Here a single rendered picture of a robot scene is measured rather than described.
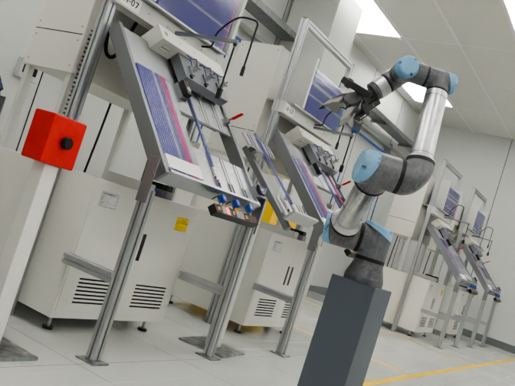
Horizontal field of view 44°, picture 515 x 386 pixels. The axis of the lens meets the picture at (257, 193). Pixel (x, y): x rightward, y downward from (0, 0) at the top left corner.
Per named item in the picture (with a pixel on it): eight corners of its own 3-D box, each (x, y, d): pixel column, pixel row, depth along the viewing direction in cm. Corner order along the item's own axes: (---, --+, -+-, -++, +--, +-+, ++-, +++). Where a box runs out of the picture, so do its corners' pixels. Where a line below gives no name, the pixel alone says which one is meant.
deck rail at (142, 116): (156, 181, 235) (169, 173, 232) (153, 180, 233) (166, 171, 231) (111, 31, 262) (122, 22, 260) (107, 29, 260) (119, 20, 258)
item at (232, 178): (250, 207, 290) (257, 204, 289) (161, 175, 234) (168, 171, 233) (237, 171, 298) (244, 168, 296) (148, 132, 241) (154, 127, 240)
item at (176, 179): (247, 212, 291) (260, 204, 288) (156, 181, 235) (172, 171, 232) (246, 209, 291) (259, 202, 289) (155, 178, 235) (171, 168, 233)
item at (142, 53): (222, 141, 305) (231, 135, 304) (131, 96, 249) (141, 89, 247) (202, 85, 318) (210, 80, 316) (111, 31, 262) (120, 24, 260)
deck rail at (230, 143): (249, 212, 293) (260, 206, 290) (247, 211, 291) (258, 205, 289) (204, 86, 320) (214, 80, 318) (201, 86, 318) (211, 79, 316)
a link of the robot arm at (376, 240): (388, 263, 240) (399, 229, 240) (354, 253, 240) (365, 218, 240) (381, 261, 252) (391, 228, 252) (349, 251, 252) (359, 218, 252)
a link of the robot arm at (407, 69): (432, 60, 218) (423, 69, 229) (401, 50, 218) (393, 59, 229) (426, 83, 217) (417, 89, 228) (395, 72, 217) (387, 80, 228)
